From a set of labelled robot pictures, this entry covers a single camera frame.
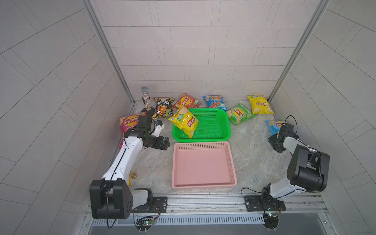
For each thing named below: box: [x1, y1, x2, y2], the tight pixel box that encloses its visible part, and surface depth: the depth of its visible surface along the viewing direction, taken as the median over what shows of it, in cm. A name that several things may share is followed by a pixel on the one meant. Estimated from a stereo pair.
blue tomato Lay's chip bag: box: [202, 94, 229, 112], surface depth 107 cm
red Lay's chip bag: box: [172, 92, 203, 110], surface depth 110 cm
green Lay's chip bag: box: [226, 103, 258, 126], surface depth 104 cm
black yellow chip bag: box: [151, 96, 175, 119], surface depth 105 cm
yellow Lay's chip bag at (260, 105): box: [246, 94, 275, 115], surface depth 108 cm
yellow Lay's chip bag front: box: [168, 104, 199, 139], surface depth 95 cm
